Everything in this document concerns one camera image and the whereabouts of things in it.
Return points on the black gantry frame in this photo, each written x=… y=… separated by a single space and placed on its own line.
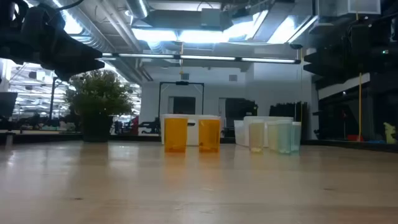
x=160 y=96

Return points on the potted green plant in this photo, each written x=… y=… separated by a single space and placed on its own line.
x=98 y=99

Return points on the yellow-green spray bottle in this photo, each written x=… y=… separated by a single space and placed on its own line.
x=390 y=133

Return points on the black aluminium table frame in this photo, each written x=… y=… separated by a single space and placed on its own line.
x=46 y=137

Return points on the dark monitor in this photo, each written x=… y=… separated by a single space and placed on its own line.
x=7 y=104

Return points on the small pale yellow pill bottle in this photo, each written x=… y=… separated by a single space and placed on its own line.
x=256 y=137

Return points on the black panel stack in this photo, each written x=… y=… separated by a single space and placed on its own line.
x=287 y=110

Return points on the red container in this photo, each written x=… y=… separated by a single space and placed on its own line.
x=355 y=137

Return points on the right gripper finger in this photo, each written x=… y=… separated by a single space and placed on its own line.
x=323 y=57
x=323 y=70

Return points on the LED light bar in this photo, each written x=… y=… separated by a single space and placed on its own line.
x=202 y=58

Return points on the dark equipment rack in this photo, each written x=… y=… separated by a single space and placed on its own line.
x=239 y=109

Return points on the small teal pill bottle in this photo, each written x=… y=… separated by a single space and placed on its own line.
x=284 y=138

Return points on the small light blue pill bottle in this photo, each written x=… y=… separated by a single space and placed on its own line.
x=296 y=137

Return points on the small light green pill bottle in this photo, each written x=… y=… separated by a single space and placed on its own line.
x=272 y=137

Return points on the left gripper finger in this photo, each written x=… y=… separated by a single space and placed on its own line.
x=71 y=53
x=64 y=75

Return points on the orange pill bottle white cap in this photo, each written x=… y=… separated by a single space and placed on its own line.
x=176 y=135
x=209 y=136

